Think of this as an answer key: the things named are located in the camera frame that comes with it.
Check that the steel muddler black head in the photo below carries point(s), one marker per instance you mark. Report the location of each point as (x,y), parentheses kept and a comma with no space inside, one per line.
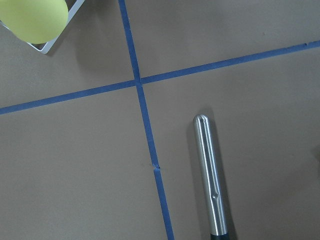
(210,178)

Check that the yellow cup on rack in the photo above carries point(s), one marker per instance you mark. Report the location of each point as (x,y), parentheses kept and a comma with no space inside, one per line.
(32,18)

